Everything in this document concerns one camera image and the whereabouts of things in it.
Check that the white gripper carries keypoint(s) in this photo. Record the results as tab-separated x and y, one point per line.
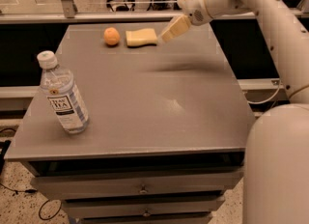
192	8

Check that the yellow sponge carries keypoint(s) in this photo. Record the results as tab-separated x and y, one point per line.
141	37

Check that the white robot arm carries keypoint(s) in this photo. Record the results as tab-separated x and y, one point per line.
276	163

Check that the orange fruit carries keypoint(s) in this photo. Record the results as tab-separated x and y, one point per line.
111	36

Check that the grey drawer cabinet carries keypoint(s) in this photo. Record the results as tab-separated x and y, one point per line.
166	137

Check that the clear tea bottle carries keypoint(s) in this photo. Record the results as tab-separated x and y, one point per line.
59	87

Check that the metal window rail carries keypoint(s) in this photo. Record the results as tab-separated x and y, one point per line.
70	16

